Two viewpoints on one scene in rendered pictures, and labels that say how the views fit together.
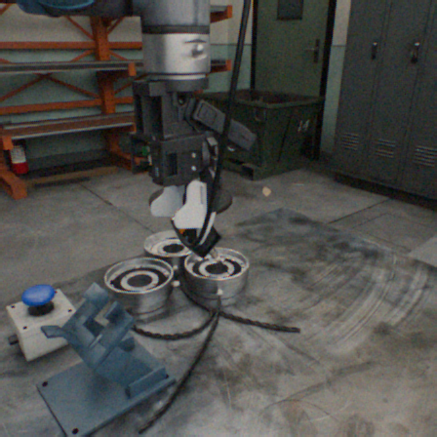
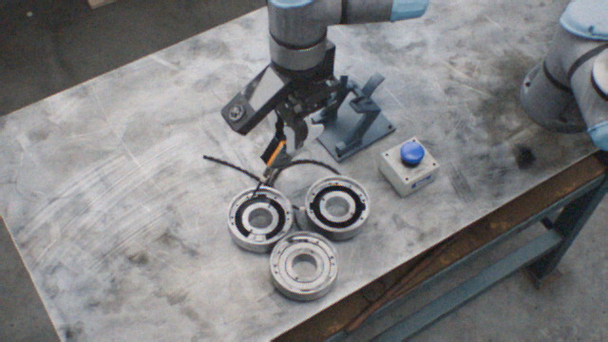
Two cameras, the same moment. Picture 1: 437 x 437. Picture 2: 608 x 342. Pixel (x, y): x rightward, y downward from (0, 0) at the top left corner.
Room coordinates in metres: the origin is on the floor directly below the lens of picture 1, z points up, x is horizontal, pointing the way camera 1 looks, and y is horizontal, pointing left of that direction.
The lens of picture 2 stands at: (1.17, 0.11, 1.88)
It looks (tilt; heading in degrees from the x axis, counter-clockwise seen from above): 57 degrees down; 183
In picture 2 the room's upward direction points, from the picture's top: 3 degrees clockwise
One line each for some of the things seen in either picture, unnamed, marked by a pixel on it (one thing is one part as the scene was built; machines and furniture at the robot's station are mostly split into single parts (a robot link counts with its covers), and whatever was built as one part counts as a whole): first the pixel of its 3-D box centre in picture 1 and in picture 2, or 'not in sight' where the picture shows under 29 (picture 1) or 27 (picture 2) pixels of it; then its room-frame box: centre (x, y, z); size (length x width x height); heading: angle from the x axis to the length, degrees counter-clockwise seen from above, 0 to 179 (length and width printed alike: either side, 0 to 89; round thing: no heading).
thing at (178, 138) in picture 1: (175, 131); (300, 78); (0.50, 0.05, 1.07); 0.09 x 0.08 x 0.12; 131
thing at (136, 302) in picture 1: (139, 285); (336, 209); (0.55, 0.12, 0.82); 0.10 x 0.10 x 0.04
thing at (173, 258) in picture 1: (174, 252); (304, 267); (0.66, 0.08, 0.82); 0.10 x 0.10 x 0.04
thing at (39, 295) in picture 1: (40, 305); (410, 158); (0.45, 0.24, 0.85); 0.04 x 0.04 x 0.05
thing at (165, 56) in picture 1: (178, 57); (295, 39); (0.50, 0.04, 1.15); 0.08 x 0.08 x 0.05
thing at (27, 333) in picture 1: (39, 323); (411, 165); (0.45, 0.24, 0.82); 0.08 x 0.07 x 0.05; 128
